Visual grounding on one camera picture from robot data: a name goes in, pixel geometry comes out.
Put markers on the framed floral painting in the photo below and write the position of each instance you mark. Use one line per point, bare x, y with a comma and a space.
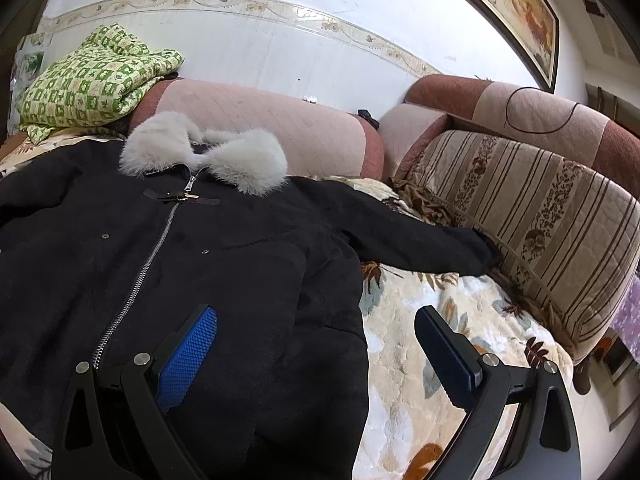
510, 5

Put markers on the leaf print plush blanket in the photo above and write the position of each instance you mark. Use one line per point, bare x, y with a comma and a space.
410, 280

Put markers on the striped floral sofa cushion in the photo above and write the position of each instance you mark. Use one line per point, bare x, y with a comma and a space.
540, 210

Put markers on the brown fringed cloth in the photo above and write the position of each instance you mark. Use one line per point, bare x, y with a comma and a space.
420, 200

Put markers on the small pink sofa cushion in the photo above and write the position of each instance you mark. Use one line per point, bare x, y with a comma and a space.
410, 130

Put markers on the purple cloth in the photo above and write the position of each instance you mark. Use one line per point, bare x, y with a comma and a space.
627, 310

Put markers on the black coat with fur collar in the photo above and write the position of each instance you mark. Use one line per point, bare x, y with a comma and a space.
225, 270

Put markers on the printed plastic bag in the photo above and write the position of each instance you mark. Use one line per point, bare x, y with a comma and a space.
27, 65

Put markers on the green checkered quilt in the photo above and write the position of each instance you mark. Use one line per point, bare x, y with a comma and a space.
90, 85

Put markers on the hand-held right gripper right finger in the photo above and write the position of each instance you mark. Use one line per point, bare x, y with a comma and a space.
445, 355

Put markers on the small black object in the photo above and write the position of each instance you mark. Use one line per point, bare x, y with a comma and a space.
367, 116

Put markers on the pink sofa backrest cushion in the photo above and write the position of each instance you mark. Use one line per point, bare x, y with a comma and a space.
280, 115

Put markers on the pink and brown sofa backrest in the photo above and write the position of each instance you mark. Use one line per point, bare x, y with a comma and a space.
540, 110

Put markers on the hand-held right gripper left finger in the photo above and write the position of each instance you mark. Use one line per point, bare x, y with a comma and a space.
192, 355

